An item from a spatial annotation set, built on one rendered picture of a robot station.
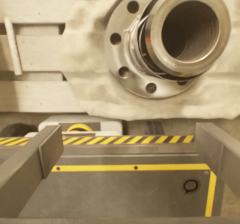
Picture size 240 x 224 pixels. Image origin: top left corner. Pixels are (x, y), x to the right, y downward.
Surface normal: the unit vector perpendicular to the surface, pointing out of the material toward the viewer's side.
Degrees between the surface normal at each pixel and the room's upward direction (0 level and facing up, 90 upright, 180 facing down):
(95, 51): 60
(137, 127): 0
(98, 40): 55
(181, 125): 0
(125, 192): 0
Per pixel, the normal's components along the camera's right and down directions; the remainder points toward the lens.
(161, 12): -0.01, 0.25
